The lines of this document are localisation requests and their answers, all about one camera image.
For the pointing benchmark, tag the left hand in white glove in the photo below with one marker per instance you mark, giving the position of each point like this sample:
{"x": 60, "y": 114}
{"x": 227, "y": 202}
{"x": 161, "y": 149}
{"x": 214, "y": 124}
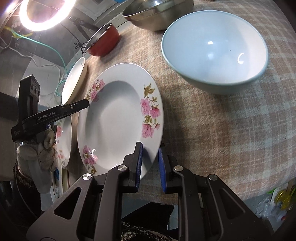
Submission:
{"x": 36, "y": 160}

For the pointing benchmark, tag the white pink floral plate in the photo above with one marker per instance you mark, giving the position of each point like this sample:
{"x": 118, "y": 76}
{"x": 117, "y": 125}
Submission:
{"x": 125, "y": 107}

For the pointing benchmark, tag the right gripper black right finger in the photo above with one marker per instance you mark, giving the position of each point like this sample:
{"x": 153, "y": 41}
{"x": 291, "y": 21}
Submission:
{"x": 208, "y": 208}

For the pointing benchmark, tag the light blue ceramic bowl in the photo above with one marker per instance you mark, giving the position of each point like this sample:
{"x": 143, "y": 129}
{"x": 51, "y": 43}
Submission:
{"x": 215, "y": 51}

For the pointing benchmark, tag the red steel-lined small bowl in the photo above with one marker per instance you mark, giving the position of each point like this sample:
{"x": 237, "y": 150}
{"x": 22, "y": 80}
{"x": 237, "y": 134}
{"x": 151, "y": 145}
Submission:
{"x": 103, "y": 41}

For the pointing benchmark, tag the yellow plastic item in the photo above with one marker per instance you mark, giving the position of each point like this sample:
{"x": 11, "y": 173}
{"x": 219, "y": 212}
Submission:
{"x": 281, "y": 198}

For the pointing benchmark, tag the large stainless steel bowl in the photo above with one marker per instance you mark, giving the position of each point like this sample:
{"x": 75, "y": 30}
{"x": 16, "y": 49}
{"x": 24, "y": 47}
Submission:
{"x": 156, "y": 15}

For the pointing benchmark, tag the black tripod stand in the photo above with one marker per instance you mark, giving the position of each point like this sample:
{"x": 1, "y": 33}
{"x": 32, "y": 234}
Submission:
{"x": 80, "y": 24}

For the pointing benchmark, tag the white shallow leaf-pattern bowl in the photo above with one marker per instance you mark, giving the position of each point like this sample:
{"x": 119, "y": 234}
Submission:
{"x": 74, "y": 81}

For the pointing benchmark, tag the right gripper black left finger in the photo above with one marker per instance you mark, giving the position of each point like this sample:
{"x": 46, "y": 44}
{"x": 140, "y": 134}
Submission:
{"x": 91, "y": 208}

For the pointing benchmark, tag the white ring light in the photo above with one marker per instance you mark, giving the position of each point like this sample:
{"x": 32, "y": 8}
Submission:
{"x": 43, "y": 15}

